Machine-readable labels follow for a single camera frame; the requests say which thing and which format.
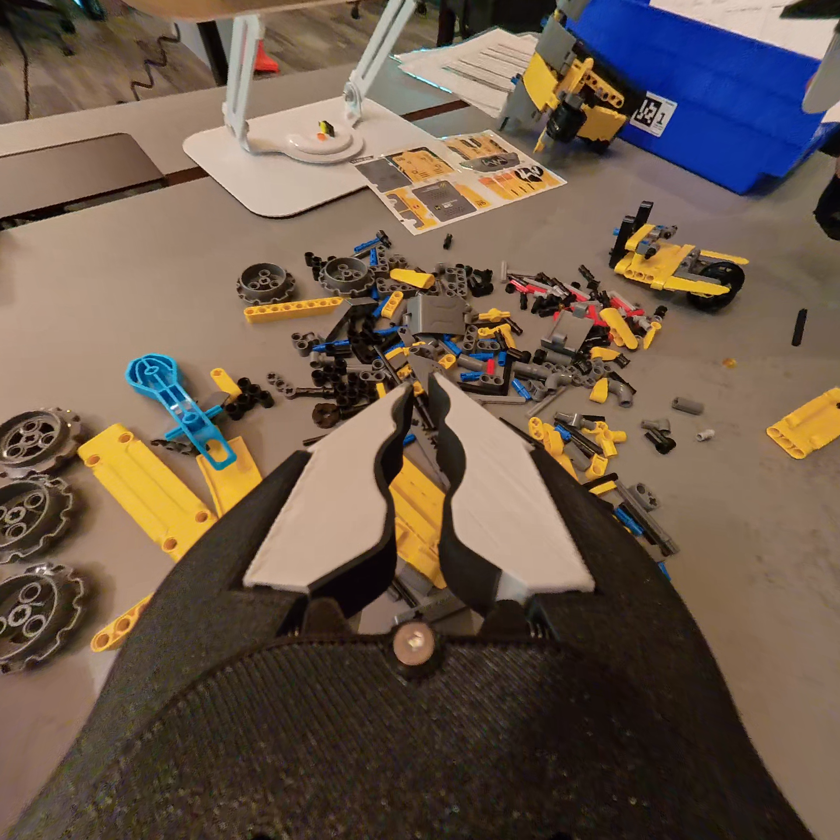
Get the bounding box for curved yellow panel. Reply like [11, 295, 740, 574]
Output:
[197, 436, 263, 519]

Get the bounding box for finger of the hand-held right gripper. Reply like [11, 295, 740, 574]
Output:
[802, 59, 840, 114]

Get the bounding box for brown desk cable flap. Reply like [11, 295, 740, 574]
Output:
[0, 133, 165, 217]

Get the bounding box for long yellow holed beam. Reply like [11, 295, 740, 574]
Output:
[244, 297, 344, 324]

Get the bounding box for white book stand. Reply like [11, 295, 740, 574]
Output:
[121, 0, 437, 219]

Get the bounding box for large blue plastic bin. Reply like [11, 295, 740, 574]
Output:
[567, 0, 840, 196]

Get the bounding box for pile of small building pieces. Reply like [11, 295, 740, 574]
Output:
[266, 230, 683, 592]

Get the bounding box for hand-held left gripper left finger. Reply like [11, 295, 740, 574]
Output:
[243, 384, 416, 618]

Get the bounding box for light blue brick separator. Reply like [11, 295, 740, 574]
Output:
[125, 354, 237, 471]

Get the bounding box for small yellow wheeled toy assembly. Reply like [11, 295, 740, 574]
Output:
[609, 201, 750, 311]

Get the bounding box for large yellow toy model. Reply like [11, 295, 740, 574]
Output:
[495, 0, 647, 155]

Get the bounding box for short yellow holed beam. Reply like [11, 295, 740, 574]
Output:
[91, 594, 155, 652]

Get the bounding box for small grey wheel hub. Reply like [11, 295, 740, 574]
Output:
[236, 262, 296, 306]
[319, 256, 376, 298]

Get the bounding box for short yellow panel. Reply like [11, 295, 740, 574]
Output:
[766, 387, 840, 460]

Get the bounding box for long yellow panel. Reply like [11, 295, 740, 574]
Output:
[77, 423, 217, 562]

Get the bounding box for yellow and grey sticker sheet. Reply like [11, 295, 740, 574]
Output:
[354, 131, 567, 236]

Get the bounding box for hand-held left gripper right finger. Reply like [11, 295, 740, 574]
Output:
[427, 373, 597, 616]

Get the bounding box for printed paper sheets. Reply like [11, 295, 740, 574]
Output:
[397, 31, 546, 119]

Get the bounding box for coiled black cable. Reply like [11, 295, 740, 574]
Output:
[118, 20, 191, 106]

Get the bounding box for dark grey gear wheel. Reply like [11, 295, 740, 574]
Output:
[0, 474, 74, 564]
[0, 407, 86, 476]
[0, 563, 89, 673]

